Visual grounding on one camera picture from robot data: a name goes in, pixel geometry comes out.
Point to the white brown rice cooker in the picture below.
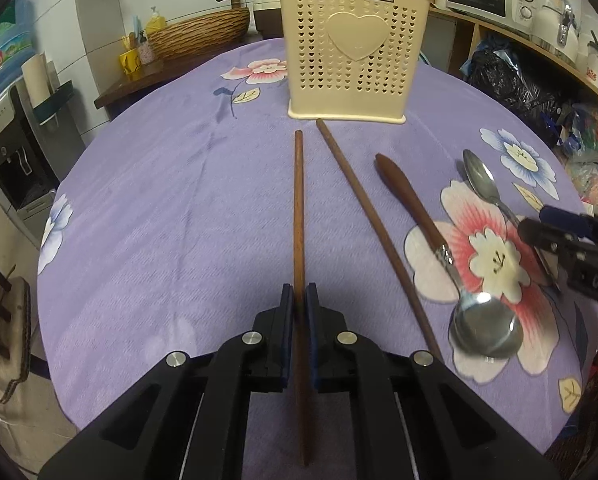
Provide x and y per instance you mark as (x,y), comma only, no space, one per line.
(268,18)

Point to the yellow soap bottle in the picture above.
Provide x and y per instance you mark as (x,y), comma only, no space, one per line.
(156,23)

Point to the brown wooden chopstick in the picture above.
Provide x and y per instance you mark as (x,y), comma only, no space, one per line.
(302,383)
(384,240)

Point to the yellow cup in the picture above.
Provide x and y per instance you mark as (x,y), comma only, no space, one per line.
(130,61)

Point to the wooden handled steel spoon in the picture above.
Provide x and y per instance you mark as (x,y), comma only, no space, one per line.
(481,324)

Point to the water dispenser machine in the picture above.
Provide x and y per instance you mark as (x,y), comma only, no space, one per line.
(38,147)

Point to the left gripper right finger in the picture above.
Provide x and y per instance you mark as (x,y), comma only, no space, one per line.
(334,365)

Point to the blue water jug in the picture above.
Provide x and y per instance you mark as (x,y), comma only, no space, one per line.
(16,45)

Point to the woven basket sink bowl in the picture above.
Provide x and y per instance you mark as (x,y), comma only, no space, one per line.
(200,34)

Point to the all steel spoon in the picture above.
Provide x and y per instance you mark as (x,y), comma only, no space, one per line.
(482,182)

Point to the dark wooden counter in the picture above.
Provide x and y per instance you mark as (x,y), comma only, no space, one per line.
(129,89)

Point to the wooden shelf unit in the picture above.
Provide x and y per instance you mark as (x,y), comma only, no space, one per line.
(469,32)

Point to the wooden chair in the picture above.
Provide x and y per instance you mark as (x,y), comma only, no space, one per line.
(15,334)

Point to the purple floral tablecloth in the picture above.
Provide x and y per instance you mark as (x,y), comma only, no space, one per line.
(175,229)

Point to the cream perforated utensil holder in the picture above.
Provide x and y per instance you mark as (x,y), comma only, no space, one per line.
(352,59)

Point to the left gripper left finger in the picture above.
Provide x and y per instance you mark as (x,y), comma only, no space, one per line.
(271,369)

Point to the black plastic bag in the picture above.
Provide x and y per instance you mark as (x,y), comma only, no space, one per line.
(521,80)

